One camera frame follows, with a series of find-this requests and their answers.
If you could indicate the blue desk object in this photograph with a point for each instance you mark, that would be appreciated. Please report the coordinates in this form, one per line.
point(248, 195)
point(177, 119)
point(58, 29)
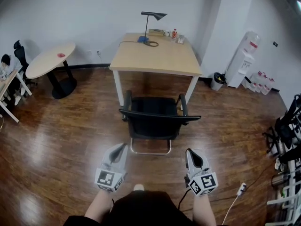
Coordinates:
point(143, 39)

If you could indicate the white water dispenser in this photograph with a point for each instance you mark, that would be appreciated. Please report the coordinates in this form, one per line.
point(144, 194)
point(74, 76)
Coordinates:
point(240, 62)

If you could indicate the square wooden desk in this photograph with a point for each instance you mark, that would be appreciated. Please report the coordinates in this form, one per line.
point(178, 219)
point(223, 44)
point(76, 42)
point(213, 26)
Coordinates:
point(155, 58)

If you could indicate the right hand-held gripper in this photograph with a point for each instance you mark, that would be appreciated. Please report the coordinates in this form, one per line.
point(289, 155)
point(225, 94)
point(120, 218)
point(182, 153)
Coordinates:
point(204, 182)

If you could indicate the small red object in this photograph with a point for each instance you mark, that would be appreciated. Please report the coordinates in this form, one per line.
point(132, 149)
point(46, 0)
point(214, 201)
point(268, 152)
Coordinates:
point(61, 55)

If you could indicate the white power strip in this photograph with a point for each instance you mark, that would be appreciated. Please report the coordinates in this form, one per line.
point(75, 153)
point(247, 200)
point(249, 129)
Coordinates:
point(241, 189)

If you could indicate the silver metal can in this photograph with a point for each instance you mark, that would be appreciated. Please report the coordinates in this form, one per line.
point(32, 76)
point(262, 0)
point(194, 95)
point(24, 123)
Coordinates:
point(278, 179)

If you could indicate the black mesh chair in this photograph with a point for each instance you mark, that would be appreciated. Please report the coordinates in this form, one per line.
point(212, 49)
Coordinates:
point(152, 123)

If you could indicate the black desk lamp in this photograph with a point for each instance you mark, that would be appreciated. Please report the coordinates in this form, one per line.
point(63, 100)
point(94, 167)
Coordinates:
point(155, 15)

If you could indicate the white wall socket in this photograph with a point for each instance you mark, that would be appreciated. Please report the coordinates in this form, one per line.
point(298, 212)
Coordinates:
point(99, 52)

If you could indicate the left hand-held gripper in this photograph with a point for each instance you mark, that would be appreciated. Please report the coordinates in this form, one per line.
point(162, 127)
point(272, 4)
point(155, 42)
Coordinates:
point(108, 179)

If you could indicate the person's black clothing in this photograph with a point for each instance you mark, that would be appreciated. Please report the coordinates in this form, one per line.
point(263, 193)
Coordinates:
point(141, 208)

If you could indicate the person's left forearm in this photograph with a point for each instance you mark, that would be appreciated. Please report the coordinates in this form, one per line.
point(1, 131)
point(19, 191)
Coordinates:
point(98, 206)

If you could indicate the clear plastic box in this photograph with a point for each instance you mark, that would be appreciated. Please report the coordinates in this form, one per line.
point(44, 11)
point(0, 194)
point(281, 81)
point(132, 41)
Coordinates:
point(181, 39)

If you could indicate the round wooden table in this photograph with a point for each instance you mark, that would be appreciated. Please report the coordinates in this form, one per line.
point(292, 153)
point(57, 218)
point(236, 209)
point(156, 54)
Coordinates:
point(49, 60)

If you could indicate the person's right forearm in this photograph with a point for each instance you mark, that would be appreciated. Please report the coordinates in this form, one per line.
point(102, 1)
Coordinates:
point(203, 211)

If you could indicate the row of clear water jugs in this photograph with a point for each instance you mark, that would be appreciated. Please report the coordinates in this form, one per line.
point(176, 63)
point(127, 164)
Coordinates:
point(261, 83)

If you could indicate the black rolling chair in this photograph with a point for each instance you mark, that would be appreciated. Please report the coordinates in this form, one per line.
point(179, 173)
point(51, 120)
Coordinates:
point(284, 131)

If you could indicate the white frame table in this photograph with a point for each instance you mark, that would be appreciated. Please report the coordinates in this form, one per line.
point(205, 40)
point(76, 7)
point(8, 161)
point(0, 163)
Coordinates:
point(294, 173)
point(282, 201)

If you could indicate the beige tissue box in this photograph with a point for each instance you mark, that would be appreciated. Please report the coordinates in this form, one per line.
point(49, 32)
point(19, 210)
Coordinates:
point(155, 31)

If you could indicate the white cup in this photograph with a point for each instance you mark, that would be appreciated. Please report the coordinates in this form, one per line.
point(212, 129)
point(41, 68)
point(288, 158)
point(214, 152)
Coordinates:
point(166, 33)

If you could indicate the white-legged work desk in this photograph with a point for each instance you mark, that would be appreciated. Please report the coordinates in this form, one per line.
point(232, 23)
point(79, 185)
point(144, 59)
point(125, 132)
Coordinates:
point(7, 83)

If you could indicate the black trash bin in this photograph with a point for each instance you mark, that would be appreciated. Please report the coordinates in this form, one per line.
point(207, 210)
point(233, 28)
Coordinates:
point(217, 82)

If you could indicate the red drink bottle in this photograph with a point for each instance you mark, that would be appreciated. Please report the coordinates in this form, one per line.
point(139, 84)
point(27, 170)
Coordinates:
point(174, 34)

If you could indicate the person's white shoe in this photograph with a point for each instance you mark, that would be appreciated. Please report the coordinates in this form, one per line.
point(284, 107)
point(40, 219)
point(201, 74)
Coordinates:
point(138, 187)

